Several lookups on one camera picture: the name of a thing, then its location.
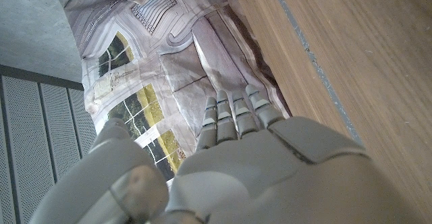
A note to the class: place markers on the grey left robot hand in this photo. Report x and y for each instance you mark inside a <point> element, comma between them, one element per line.
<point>270,176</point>

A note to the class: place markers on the printed sofa room backdrop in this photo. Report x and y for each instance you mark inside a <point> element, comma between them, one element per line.
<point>189,48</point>

